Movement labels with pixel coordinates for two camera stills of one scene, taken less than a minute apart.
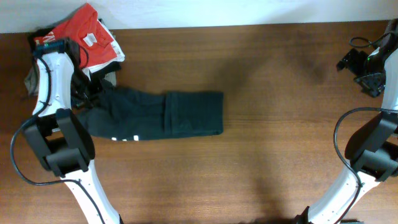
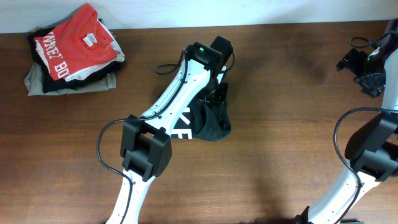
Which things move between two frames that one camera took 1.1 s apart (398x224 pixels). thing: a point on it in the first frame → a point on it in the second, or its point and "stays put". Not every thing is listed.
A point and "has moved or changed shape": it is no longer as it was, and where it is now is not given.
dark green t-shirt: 124,114 has moved or changed shape
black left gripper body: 85,92 → 217,92
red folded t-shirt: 84,26 stays put
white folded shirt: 119,52 stays put
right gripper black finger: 354,61 stays put
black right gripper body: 372,80 stays put
